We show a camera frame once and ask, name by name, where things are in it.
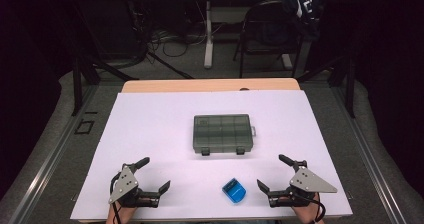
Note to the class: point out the black metal stand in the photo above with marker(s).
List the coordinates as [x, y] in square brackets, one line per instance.
[350, 84]
[77, 84]

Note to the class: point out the dark blue jacket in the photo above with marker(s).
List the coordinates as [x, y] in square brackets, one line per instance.
[303, 10]

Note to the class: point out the person's right hand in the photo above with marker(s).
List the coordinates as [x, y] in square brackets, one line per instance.
[308, 214]

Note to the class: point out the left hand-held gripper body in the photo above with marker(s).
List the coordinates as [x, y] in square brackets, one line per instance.
[124, 183]

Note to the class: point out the black tripod leg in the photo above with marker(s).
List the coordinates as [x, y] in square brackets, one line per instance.
[170, 65]

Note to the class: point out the black tape square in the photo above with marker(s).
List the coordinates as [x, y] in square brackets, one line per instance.
[76, 127]

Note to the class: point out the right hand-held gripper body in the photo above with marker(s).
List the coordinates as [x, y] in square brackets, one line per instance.
[308, 182]

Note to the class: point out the grey transparent organizer box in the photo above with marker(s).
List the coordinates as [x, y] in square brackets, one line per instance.
[221, 134]

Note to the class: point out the aluminium floor rail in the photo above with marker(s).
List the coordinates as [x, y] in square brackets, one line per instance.
[50, 164]
[370, 157]

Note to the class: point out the blue transparent stamp box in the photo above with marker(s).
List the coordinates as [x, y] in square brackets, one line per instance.
[234, 190]

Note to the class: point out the person's left hand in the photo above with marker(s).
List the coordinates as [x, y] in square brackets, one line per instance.
[121, 215]

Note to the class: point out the wooden desk with white legs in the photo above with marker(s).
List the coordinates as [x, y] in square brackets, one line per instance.
[208, 34]

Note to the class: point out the black folding chair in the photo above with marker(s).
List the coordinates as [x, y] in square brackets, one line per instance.
[263, 24]

